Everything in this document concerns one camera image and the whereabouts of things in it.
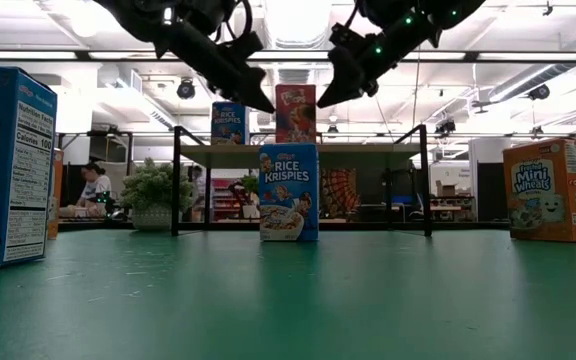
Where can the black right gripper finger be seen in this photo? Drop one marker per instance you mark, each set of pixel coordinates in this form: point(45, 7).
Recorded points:
point(348, 75)

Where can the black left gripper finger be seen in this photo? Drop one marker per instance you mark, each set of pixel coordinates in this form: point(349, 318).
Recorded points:
point(248, 87)

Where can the red Froot Loops cereal box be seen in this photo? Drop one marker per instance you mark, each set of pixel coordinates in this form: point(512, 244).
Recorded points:
point(295, 120)

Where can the orange Mini Wheats cereal box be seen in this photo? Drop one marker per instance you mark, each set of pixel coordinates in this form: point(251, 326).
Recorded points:
point(543, 210)
point(57, 190)

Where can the small background potted plant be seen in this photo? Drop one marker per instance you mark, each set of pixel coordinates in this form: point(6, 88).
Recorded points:
point(250, 187)

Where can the red storage shelving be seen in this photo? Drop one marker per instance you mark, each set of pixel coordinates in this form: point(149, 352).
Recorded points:
point(223, 200)

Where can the orange patterned panel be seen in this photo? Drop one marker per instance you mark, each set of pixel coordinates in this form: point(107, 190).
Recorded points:
point(340, 192)

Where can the green potted artificial plant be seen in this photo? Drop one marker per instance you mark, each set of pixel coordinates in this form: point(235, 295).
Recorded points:
point(153, 190)

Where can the brown cardboard box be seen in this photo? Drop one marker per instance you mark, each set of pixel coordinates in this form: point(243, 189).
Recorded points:
point(448, 190)

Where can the person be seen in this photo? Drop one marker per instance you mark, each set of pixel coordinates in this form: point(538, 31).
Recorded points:
point(95, 187)

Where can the green table mat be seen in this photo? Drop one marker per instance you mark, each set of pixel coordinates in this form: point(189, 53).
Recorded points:
point(288, 300)

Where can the black hanging dome camera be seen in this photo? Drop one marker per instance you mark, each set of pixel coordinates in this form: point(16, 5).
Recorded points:
point(185, 90)
point(539, 91)

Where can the wooden shelf with black frame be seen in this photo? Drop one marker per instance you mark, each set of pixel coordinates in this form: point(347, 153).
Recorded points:
point(358, 152)

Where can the black overhead frame beam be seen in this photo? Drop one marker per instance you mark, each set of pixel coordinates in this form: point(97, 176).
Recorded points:
point(118, 56)

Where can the black aluminium table frame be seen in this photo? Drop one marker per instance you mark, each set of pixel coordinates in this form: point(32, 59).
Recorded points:
point(368, 226)

